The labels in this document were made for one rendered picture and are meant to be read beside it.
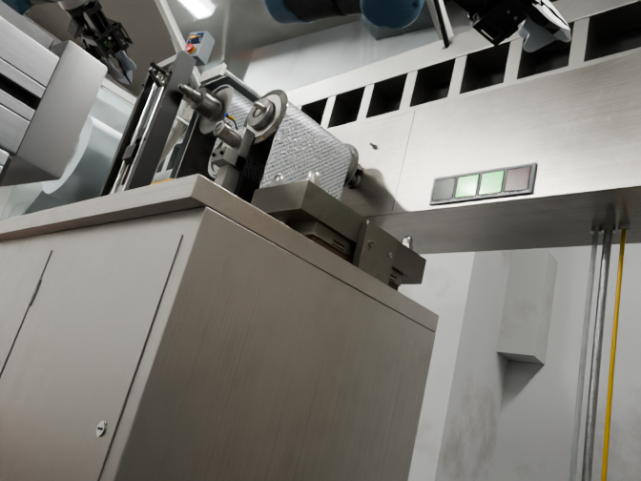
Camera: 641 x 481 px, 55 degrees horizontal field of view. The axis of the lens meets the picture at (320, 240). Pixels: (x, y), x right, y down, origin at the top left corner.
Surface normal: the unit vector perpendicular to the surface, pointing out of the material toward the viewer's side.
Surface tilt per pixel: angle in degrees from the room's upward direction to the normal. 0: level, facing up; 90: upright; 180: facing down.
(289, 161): 90
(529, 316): 90
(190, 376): 90
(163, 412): 90
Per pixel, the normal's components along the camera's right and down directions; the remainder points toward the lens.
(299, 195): -0.66, -0.40
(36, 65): 0.79, 0.00
